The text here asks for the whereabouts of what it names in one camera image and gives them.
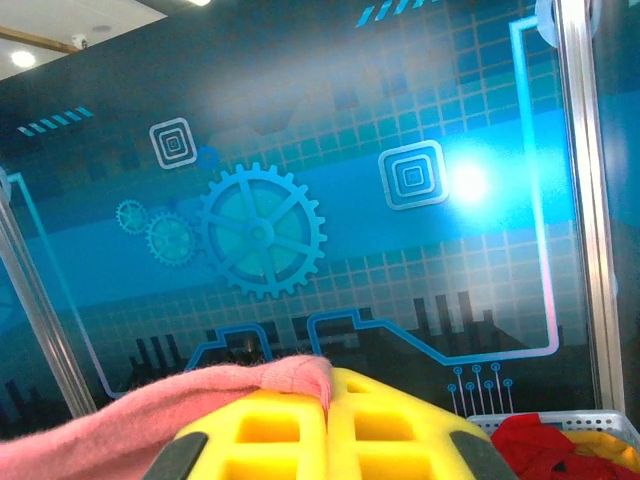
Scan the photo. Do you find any wooden ceiling beam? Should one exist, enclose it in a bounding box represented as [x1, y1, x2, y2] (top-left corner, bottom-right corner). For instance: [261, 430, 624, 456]
[0, 24, 76, 54]

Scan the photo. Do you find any pink t-shirt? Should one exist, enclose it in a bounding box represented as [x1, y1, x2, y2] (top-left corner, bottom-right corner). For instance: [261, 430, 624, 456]
[0, 353, 334, 480]

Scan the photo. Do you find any red t-shirt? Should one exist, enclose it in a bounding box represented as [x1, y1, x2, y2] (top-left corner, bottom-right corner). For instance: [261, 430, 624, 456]
[489, 413, 640, 480]

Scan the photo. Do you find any white plastic basket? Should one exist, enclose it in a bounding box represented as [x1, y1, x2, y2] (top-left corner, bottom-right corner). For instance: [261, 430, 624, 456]
[467, 409, 640, 451]

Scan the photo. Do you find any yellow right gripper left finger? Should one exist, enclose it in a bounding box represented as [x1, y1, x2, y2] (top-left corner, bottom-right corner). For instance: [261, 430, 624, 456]
[142, 387, 329, 480]

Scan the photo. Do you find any yellow t-shirt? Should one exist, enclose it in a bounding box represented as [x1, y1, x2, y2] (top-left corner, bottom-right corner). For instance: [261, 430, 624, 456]
[564, 430, 640, 471]

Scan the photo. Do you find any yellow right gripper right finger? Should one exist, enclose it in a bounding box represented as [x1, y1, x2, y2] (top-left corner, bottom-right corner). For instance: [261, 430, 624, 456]
[327, 367, 519, 480]

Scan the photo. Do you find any round ceiling light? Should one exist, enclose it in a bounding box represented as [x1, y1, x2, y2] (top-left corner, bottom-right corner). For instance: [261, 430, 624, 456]
[9, 48, 37, 70]

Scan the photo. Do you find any aluminium frame post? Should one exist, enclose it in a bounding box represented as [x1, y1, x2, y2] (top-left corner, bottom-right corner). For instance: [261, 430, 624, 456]
[552, 0, 626, 414]
[0, 169, 96, 419]

